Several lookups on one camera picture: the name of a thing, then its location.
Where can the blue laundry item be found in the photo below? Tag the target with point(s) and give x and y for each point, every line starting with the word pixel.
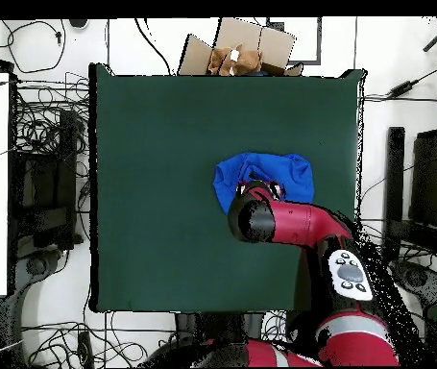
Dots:
pixel 295 173

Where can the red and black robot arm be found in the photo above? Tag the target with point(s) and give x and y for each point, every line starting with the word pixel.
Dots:
pixel 298 226

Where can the dark green table cloth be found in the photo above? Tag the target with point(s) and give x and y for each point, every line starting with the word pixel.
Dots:
pixel 164 134

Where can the brown plush toy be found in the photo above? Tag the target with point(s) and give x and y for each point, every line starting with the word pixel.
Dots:
pixel 241 61

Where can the black upright bar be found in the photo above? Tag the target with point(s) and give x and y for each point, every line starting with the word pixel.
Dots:
pixel 394 173

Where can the brown cardboard box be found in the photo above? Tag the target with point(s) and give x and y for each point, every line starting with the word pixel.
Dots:
pixel 275 42

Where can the black chair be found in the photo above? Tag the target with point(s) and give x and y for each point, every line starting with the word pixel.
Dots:
pixel 431 173

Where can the dark stand foot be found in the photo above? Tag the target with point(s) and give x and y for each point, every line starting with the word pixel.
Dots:
pixel 35 265
pixel 416 276

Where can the black equipment case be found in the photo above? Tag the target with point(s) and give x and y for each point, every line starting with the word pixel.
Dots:
pixel 45 184

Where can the black power strip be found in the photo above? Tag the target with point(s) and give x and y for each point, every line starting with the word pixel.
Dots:
pixel 84 348

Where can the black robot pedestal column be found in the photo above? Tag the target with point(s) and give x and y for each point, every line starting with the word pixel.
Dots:
pixel 210 326

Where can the grey floor frame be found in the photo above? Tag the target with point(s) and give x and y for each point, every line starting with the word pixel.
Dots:
pixel 319 42

